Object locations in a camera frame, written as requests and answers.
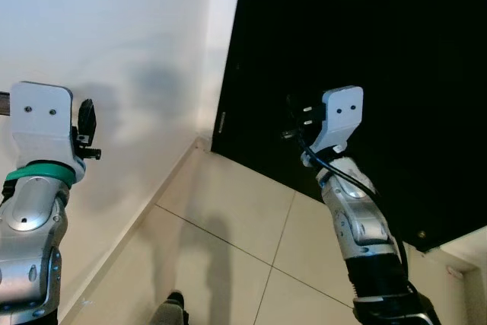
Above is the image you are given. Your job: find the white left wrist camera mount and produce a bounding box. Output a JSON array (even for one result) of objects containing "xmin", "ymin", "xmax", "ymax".
[{"xmin": 0, "ymin": 81, "xmax": 87, "ymax": 183}]

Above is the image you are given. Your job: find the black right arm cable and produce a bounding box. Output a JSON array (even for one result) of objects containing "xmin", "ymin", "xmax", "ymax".
[{"xmin": 293, "ymin": 133, "xmax": 412, "ymax": 295}]

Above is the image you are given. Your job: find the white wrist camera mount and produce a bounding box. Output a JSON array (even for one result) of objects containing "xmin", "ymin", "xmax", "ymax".
[
  {"xmin": 307, "ymin": 85, "xmax": 364, "ymax": 158},
  {"xmin": 0, "ymin": 81, "xmax": 87, "ymax": 183}
]

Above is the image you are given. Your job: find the black door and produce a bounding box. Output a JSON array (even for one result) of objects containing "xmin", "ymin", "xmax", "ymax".
[{"xmin": 211, "ymin": 0, "xmax": 487, "ymax": 253}]

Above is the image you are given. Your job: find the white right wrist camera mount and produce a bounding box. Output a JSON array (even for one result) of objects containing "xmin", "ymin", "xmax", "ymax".
[{"xmin": 307, "ymin": 85, "xmax": 364, "ymax": 158}]

